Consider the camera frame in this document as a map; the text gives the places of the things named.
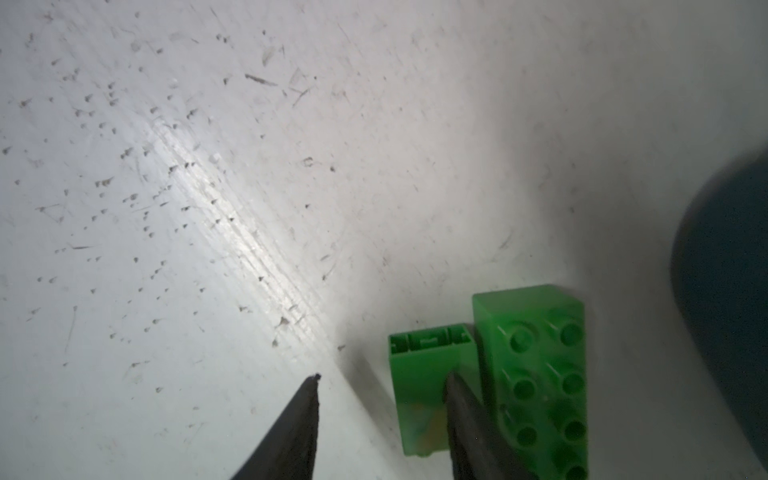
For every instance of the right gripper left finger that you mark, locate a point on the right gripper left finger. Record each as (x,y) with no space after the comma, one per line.
(288,450)

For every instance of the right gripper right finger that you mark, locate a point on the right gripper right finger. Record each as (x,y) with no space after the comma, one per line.
(478,450)

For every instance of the green lego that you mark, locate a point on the green lego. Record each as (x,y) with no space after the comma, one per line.
(532,343)
(420,362)

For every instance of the right dark teal bin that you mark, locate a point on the right dark teal bin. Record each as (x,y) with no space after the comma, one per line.
(718,274)

